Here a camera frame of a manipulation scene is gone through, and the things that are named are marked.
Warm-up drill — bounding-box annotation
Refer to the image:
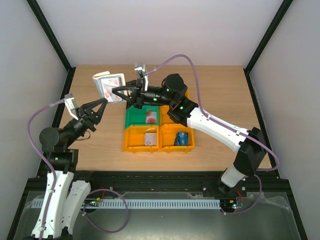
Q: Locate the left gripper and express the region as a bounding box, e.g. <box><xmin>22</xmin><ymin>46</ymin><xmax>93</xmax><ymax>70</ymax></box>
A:
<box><xmin>65</xmin><ymin>99</ymin><xmax>111</xmax><ymax>148</ymax></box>

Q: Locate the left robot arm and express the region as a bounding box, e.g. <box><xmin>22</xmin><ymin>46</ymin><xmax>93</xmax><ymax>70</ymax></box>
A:
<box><xmin>27</xmin><ymin>94</ymin><xmax>108</xmax><ymax>240</ymax></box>

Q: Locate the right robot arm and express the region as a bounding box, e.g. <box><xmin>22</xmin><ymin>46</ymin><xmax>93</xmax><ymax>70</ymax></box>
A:
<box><xmin>112</xmin><ymin>73</ymin><xmax>267</xmax><ymax>196</ymax></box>

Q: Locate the red white card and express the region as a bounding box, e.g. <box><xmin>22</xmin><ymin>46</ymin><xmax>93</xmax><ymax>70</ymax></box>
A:
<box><xmin>145</xmin><ymin>111</ymin><xmax>158</xmax><ymax>124</ymax></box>

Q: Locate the blue card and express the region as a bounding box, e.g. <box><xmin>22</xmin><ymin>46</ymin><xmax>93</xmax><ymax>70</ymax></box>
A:
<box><xmin>174</xmin><ymin>131</ymin><xmax>189</xmax><ymax>146</ymax></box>

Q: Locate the green bin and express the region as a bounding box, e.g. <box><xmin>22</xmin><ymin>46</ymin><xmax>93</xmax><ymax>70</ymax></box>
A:
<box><xmin>124</xmin><ymin>105</ymin><xmax>159</xmax><ymax>129</ymax></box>

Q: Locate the yellow bin front left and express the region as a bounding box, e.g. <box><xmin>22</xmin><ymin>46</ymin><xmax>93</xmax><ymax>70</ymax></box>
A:
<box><xmin>122</xmin><ymin>125</ymin><xmax>160</xmax><ymax>153</ymax></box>

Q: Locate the yellow bin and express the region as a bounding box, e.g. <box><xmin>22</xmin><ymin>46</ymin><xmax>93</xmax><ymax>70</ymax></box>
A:
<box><xmin>159</xmin><ymin>123</ymin><xmax>196</xmax><ymax>153</ymax></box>
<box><xmin>122</xmin><ymin>125</ymin><xmax>160</xmax><ymax>153</ymax></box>
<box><xmin>158</xmin><ymin>105</ymin><xmax>176</xmax><ymax>127</ymax></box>
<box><xmin>185</xmin><ymin>88</ymin><xmax>190</xmax><ymax>99</ymax></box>

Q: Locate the yellow bin middle right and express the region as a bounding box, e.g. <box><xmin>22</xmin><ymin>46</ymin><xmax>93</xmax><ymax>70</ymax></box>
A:
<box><xmin>158</xmin><ymin>105</ymin><xmax>176</xmax><ymax>127</ymax></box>

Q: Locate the yellow bin front right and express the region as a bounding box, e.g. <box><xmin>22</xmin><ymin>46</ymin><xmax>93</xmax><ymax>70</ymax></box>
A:
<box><xmin>159</xmin><ymin>123</ymin><xmax>196</xmax><ymax>153</ymax></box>

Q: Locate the yellow bin back right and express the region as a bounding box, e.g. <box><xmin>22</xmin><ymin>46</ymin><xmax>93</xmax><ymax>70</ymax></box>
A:
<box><xmin>185</xmin><ymin>88</ymin><xmax>190</xmax><ymax>99</ymax></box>

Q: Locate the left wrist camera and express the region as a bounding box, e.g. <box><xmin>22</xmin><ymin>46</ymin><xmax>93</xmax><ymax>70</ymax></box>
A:
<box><xmin>64</xmin><ymin>93</ymin><xmax>79</xmax><ymax>120</ymax></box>

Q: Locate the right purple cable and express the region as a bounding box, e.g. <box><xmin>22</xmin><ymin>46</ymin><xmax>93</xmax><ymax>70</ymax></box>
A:
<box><xmin>144</xmin><ymin>53</ymin><xmax>281</xmax><ymax>216</ymax></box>

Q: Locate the black aluminium frame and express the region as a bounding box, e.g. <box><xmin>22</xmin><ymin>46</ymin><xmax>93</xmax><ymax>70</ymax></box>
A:
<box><xmin>7</xmin><ymin>0</ymin><xmax>308</xmax><ymax>240</ymax></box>

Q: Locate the grey cable duct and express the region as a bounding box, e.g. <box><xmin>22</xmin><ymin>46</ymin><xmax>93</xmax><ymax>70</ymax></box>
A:
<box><xmin>32</xmin><ymin>197</ymin><xmax>222</xmax><ymax>210</ymax></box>

